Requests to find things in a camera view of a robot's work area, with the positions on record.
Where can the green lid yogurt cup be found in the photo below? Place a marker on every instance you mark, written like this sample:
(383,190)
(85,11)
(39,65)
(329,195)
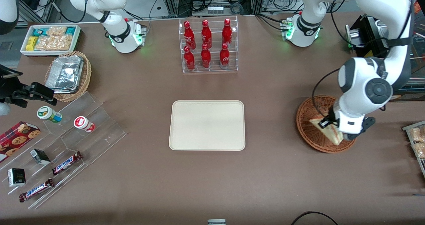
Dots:
(48,114)

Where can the clear acrylic bottle rack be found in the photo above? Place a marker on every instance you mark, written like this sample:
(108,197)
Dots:
(212,67)

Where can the grey power strip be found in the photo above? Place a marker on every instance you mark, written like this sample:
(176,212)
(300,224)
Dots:
(216,9)

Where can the clear biscuit bag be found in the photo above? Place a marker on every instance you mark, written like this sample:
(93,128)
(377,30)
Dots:
(417,133)
(419,150)

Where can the triangular packaged sandwich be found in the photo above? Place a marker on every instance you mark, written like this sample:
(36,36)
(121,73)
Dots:
(327,133)

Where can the brown round wicker basket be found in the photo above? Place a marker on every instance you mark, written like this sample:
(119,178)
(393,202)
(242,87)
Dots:
(310,135)

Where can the cream rectangular plastic tray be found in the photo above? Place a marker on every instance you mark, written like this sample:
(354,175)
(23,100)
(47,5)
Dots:
(207,125)

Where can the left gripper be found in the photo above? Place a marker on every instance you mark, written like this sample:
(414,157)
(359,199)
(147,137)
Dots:
(332,120)

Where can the white plastic snack bin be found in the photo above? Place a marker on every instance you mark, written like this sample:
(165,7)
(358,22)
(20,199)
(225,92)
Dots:
(77,39)

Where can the light wicker basket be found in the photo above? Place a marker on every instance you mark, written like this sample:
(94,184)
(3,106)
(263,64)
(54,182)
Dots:
(84,82)

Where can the red cola bottle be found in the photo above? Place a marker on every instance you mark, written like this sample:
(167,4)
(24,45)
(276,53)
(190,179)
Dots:
(224,55)
(227,31)
(189,58)
(205,56)
(189,34)
(206,34)

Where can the clear cracker bag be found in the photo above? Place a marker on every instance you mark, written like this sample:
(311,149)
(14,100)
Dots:
(54,43)
(57,31)

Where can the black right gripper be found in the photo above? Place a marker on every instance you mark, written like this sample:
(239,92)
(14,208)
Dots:
(19,93)

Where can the small black white carton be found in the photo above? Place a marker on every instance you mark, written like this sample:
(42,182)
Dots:
(40,156)
(16,177)

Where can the teal snack packet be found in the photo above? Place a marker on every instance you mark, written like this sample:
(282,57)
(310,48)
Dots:
(39,31)
(70,30)

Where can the metal snack tray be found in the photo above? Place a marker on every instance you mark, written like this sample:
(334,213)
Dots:
(406,127)

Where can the red tartan cookie box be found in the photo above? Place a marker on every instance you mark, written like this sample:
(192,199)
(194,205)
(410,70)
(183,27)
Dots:
(16,138)

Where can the aluminium foil tray stack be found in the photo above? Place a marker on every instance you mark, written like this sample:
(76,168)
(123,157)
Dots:
(64,73)

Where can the yellow snack packet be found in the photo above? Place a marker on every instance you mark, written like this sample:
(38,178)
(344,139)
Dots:
(31,43)

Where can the red lid yogurt cup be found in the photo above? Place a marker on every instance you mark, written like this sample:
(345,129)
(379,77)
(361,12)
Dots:
(83,123)

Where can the clear acrylic stepped display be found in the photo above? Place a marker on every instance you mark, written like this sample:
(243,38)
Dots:
(99,135)

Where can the Snickers chocolate bar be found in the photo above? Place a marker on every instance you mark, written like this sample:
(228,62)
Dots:
(36,190)
(67,163)

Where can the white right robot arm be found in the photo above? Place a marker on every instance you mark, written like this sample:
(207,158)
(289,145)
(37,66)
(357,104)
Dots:
(127,40)

